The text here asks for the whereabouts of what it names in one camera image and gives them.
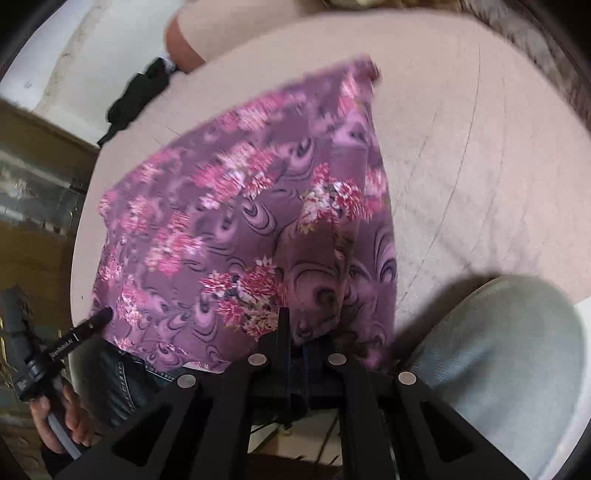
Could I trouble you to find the pile of black clothes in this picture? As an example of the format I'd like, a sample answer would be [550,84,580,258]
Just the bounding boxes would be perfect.
[97,58,172,147]

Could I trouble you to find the person's left hand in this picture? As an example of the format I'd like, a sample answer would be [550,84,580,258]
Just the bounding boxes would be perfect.
[28,383,95,455]

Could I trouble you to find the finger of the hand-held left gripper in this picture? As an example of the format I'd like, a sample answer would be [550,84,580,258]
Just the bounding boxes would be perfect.
[46,307,115,370]

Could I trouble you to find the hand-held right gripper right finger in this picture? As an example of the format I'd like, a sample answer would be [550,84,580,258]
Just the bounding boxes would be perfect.
[295,335,532,480]

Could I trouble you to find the pink bolster pillow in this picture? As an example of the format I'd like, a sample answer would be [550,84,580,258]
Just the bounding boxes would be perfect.
[165,0,319,73]

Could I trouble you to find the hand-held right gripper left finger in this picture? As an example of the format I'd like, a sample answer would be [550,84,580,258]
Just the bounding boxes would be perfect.
[53,307,296,480]

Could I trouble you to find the pink bed mattress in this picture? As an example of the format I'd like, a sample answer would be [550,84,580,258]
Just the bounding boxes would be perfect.
[69,9,591,370]

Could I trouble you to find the person's left leg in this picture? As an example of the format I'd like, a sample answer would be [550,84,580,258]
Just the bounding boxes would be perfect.
[71,339,183,430]

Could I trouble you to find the purple floral long-sleeved shirt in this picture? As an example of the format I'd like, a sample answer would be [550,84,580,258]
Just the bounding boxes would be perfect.
[90,53,399,374]

